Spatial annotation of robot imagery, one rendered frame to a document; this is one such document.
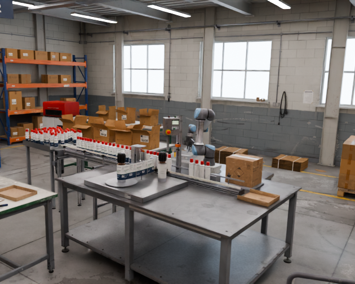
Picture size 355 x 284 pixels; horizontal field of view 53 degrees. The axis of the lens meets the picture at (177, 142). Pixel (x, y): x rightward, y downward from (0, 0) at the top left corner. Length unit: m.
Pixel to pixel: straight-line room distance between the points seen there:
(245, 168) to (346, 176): 3.17
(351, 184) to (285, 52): 3.77
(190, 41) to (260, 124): 3.00
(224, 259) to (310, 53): 6.72
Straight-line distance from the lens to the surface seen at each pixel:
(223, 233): 2.61
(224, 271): 2.75
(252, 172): 3.55
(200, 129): 3.98
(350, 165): 6.45
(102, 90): 12.18
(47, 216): 3.61
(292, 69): 8.87
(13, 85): 10.27
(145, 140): 5.51
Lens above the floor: 1.92
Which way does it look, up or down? 11 degrees down
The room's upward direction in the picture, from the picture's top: 1 degrees clockwise
